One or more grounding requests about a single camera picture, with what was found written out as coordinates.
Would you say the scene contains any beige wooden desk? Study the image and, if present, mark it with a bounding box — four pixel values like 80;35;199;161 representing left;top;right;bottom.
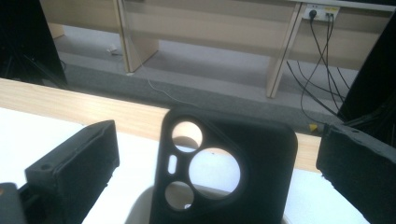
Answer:
38;0;396;99

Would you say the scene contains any bundle of black cables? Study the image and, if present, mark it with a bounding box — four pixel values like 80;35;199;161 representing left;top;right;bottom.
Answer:
286;12;352;124

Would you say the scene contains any black metal stand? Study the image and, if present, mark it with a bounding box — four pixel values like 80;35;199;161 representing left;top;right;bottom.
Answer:
340;102;396;129

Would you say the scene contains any white power outlet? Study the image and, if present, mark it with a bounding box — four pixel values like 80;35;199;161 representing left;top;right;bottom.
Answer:
303;3;341;22

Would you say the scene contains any thin white cable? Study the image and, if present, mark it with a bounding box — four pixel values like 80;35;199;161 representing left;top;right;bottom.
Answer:
141;62;200;108

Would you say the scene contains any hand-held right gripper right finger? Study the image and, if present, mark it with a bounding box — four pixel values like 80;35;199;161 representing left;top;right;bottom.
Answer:
316;122;396;224

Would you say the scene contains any white table mat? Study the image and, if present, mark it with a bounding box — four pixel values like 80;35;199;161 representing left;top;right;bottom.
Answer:
0;106;372;224

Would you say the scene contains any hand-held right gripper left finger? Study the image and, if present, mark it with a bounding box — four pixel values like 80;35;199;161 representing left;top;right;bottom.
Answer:
18;119;121;224

